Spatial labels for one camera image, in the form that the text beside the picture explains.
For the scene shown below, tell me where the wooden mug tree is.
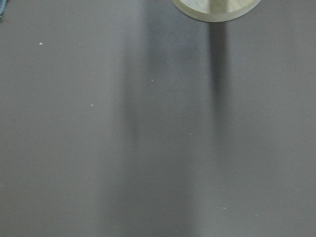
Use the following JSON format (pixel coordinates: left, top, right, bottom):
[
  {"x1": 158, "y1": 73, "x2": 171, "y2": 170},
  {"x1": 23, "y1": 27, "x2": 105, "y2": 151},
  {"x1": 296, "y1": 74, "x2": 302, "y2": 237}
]
[{"x1": 172, "y1": 0, "x2": 261, "y2": 23}]

